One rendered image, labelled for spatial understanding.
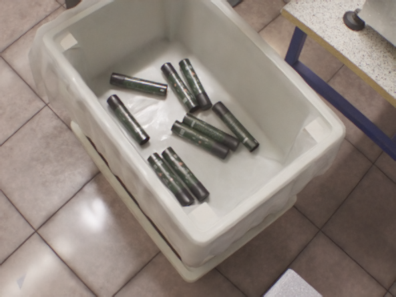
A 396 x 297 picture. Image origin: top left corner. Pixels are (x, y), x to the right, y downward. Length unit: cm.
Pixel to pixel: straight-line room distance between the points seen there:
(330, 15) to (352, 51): 11
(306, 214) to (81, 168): 77
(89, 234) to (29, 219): 21
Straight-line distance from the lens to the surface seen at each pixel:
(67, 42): 121
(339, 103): 145
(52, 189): 177
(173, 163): 125
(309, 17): 117
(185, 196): 121
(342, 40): 116
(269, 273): 169
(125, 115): 130
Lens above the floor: 163
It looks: 66 degrees down
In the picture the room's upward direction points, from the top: 7 degrees clockwise
